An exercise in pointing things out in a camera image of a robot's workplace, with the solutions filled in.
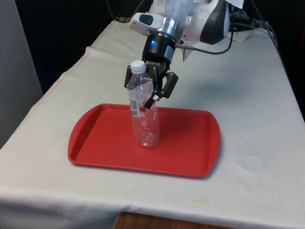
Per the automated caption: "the clear plastic bottle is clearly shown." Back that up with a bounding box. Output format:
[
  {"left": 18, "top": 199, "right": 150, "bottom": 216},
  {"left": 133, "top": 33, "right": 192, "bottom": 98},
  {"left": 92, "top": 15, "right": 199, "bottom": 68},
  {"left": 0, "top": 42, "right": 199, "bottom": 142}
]
[{"left": 127, "top": 60, "right": 160, "bottom": 148}]

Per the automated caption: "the black cable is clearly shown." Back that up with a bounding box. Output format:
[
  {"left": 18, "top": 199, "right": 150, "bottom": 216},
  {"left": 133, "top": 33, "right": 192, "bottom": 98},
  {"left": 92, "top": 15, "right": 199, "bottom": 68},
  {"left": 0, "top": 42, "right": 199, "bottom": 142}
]
[{"left": 175, "top": 30, "right": 234, "bottom": 55}]

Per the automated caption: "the red tray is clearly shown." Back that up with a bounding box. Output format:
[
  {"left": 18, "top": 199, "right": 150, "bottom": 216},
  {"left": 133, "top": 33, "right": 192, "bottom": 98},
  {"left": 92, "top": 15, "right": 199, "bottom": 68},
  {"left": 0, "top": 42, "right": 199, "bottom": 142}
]
[{"left": 67, "top": 103, "right": 221, "bottom": 179}]

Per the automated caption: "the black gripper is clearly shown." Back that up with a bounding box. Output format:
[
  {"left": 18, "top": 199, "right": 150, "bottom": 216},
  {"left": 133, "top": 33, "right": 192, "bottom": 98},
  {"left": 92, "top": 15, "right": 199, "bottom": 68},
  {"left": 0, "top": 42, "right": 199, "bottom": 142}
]
[{"left": 123, "top": 32, "right": 180, "bottom": 110}]

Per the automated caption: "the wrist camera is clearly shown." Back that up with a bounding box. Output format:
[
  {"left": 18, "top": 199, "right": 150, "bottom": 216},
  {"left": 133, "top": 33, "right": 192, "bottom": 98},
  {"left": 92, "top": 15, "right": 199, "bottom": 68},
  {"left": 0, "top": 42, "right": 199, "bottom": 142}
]
[{"left": 129, "top": 12, "right": 166, "bottom": 37}]

